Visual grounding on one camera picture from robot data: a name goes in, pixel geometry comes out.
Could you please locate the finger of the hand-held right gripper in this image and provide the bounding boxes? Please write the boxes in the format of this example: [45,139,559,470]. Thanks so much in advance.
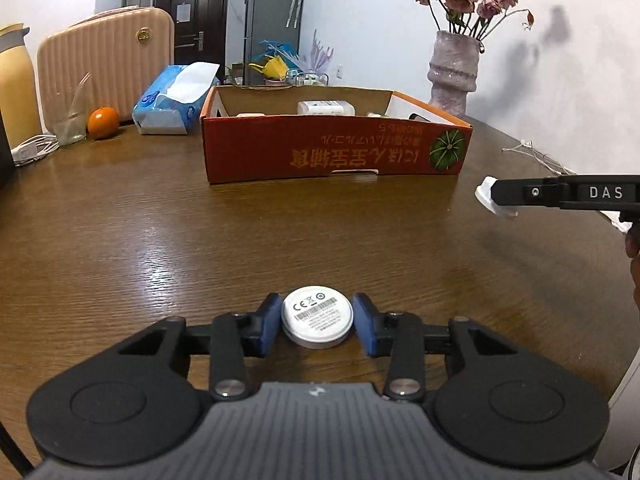
[487,176,573,210]

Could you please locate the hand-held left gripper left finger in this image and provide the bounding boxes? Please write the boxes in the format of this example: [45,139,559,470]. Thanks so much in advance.
[117,292,282,402]

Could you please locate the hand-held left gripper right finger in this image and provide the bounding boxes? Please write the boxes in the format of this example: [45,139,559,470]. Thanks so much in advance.
[351,291,521,404]

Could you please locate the white round disc device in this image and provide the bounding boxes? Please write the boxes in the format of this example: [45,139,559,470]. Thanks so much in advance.
[280,285,356,350]

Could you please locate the red cardboard box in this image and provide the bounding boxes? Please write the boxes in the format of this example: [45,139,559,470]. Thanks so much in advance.
[200,85,474,185]

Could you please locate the white printed packet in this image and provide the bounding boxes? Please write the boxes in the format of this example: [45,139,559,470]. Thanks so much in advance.
[297,100,355,117]

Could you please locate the person's right forearm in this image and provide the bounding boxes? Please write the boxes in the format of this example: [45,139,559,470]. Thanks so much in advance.
[628,256,640,312]

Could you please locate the person's right hand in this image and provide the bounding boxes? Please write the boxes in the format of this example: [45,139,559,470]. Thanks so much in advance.
[624,221,640,262]

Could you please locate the white cloth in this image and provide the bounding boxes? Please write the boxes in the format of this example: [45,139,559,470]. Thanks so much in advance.
[601,209,630,234]

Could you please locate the pale pink vase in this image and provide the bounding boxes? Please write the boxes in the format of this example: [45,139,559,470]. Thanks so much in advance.
[426,30,482,120]

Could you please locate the blue tissue pack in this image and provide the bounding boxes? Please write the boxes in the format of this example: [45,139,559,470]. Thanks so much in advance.
[132,62,221,136]

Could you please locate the purple decoration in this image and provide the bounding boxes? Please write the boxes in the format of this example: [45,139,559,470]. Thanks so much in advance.
[302,30,335,74]

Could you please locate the yellow watering can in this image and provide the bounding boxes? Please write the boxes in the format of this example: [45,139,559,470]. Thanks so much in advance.
[250,56,291,82]

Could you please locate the orange fruit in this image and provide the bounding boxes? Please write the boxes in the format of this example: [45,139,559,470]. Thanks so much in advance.
[87,106,121,140]

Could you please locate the blue plastic hangers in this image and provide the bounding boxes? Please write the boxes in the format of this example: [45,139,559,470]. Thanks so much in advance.
[257,37,302,69]

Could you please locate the clear glass cup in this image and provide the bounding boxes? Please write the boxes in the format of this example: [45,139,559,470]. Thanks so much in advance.
[50,72,91,147]

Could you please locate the grey fridge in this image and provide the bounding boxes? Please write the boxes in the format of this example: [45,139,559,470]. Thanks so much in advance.
[243,0,309,86]

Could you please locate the black object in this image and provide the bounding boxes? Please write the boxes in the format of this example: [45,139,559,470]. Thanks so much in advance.
[0,120,16,196]

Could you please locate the pink ribbed suitcase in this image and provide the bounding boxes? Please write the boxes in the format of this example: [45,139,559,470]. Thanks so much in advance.
[37,6,176,134]

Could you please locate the dark door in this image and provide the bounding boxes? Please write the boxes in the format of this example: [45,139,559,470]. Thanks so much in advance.
[152,0,231,69]

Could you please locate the yellow thermos jug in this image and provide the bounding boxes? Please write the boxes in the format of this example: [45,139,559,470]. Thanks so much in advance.
[0,23,44,149]

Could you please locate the thin white cable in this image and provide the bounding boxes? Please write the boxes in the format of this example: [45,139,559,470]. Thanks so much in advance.
[501,140,579,177]

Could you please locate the black cable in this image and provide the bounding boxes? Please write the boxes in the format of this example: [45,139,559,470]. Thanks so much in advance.
[0,417,34,479]

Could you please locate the white charger with cable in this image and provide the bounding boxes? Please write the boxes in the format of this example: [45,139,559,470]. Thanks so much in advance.
[11,134,61,167]

